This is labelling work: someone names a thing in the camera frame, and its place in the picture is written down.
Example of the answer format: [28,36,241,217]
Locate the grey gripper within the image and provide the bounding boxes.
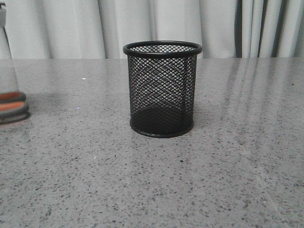
[0,4,5,26]

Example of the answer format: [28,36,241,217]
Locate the grey orange handled scissors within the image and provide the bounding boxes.
[0,91,30,124]

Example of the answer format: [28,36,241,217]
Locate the black mesh pen bucket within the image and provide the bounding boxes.
[123,40,202,138]

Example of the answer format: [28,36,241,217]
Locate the grey pleated curtain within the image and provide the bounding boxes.
[0,0,304,59]

